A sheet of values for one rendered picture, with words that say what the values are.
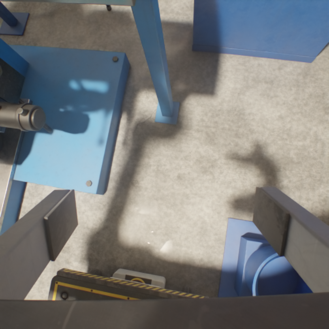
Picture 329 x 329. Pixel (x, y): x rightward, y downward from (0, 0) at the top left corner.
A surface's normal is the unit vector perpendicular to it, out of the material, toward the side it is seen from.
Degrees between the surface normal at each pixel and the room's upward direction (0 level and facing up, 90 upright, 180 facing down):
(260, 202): 84
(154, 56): 90
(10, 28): 0
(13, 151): 0
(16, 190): 90
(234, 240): 0
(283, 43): 90
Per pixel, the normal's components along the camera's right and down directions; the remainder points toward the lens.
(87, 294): -0.09, -0.16
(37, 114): 0.98, 0.14
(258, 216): -1.00, 0.01
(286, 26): -0.16, 0.98
